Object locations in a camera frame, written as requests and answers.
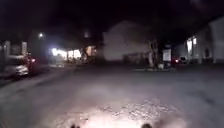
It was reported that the pale building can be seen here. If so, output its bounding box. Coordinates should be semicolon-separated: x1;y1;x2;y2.
181;15;224;65

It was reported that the white car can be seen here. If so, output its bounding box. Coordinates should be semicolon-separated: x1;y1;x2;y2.
1;53;37;78

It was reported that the white sign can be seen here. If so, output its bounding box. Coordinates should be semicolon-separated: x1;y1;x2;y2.
162;48;173;63

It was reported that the grey asphalt road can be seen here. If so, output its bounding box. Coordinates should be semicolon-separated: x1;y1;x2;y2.
0;62;224;128

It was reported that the lit building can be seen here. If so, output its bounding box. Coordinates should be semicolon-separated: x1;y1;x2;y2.
50;44;98;63

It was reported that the tree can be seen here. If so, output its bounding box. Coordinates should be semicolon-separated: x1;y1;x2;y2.
147;39;160;68

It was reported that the white building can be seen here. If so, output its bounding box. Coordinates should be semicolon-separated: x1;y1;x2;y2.
102;20;152;63

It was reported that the vehicle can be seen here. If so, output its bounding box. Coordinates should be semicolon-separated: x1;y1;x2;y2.
173;55;188;65

